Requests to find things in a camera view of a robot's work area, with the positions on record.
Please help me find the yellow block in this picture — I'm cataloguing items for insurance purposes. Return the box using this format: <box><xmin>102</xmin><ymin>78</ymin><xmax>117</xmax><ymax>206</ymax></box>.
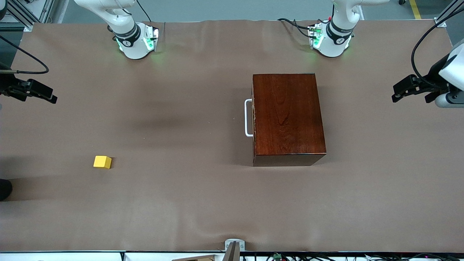
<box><xmin>93</xmin><ymin>156</ymin><xmax>112</xmax><ymax>169</ymax></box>

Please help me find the light wooden tray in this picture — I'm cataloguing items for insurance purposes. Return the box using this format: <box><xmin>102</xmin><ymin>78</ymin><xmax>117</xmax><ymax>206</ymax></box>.
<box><xmin>245</xmin><ymin>76</ymin><xmax>257</xmax><ymax>166</ymax></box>

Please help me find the aluminium profile bar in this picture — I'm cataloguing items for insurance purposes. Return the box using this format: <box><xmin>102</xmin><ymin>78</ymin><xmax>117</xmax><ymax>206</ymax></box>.
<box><xmin>435</xmin><ymin>0</ymin><xmax>464</xmax><ymax>28</ymax></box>

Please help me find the black round object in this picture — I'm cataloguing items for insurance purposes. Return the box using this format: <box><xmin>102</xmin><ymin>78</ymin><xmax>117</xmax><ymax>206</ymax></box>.
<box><xmin>0</xmin><ymin>179</ymin><xmax>13</xmax><ymax>202</ymax></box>

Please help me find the dark wooden cabinet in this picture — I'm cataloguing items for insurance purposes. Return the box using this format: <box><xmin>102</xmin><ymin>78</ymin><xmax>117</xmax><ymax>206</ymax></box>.
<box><xmin>252</xmin><ymin>73</ymin><xmax>327</xmax><ymax>167</ymax></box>

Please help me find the paper table cover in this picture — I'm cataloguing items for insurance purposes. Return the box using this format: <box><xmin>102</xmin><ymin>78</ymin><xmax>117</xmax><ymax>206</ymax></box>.
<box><xmin>0</xmin><ymin>19</ymin><xmax>464</xmax><ymax>253</ymax></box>

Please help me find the light wooden board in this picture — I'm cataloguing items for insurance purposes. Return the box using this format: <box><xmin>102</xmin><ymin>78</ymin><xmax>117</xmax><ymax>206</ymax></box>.
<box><xmin>171</xmin><ymin>254</ymin><xmax>218</xmax><ymax>261</ymax></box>

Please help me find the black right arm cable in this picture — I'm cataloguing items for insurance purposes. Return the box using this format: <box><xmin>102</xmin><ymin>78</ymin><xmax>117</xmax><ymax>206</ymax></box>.
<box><xmin>0</xmin><ymin>34</ymin><xmax>50</xmax><ymax>75</ymax></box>

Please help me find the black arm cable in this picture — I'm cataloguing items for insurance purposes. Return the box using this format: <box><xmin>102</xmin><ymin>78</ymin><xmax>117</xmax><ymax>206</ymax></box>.
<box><xmin>0</xmin><ymin>34</ymin><xmax>50</xmax><ymax>75</ymax></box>
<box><xmin>411</xmin><ymin>7</ymin><xmax>464</xmax><ymax>89</ymax></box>

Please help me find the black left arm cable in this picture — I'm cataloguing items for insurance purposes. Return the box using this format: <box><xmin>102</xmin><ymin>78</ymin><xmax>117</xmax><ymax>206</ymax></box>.
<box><xmin>411</xmin><ymin>7</ymin><xmax>464</xmax><ymax>89</ymax></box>

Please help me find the aluminium frame structure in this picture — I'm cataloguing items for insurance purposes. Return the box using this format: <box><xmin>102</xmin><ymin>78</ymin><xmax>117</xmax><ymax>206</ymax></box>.
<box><xmin>0</xmin><ymin>0</ymin><xmax>55</xmax><ymax>31</ymax></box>

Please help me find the thin black base cable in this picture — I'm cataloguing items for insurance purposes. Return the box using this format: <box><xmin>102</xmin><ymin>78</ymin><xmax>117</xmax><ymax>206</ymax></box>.
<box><xmin>136</xmin><ymin>0</ymin><xmax>152</xmax><ymax>22</ymax></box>

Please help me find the grey metal bracket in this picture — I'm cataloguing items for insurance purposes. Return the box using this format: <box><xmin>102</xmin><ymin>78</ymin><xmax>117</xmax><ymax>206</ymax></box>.
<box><xmin>224</xmin><ymin>239</ymin><xmax>245</xmax><ymax>261</ymax></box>

